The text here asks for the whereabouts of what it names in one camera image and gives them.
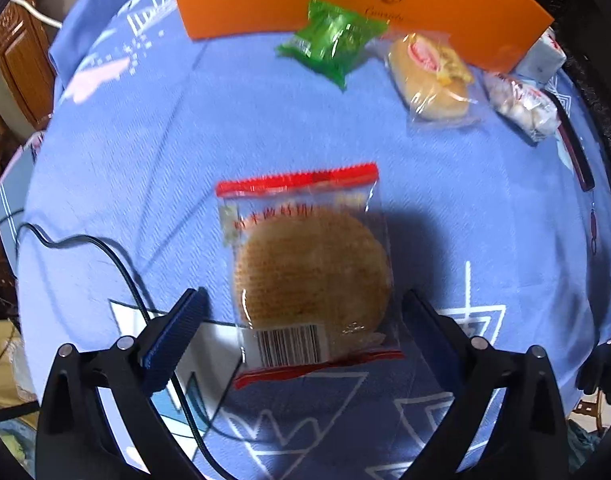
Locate black cable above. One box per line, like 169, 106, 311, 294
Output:
0, 222, 236, 480

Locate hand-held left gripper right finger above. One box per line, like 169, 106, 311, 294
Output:
395, 287, 571, 480

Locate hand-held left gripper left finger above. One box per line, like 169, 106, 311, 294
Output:
36, 287, 209, 480

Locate wooden chair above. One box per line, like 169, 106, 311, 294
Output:
0, 0, 101, 131

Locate blue printed tablecloth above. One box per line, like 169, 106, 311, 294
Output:
0, 0, 611, 480

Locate dark red flat stick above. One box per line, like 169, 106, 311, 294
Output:
550, 90, 599, 256

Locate white cable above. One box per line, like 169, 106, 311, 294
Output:
6, 0, 61, 28

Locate white carton box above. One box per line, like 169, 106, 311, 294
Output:
515, 27, 566, 81

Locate green snack packet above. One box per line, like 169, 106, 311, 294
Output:
277, 0, 386, 92

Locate clear round bread packet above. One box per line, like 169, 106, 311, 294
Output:
385, 32, 481, 128

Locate round cracker packet red edges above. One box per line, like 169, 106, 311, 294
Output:
216, 161, 403, 391

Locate white red candy packet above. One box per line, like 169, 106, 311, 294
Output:
483, 71, 561, 143

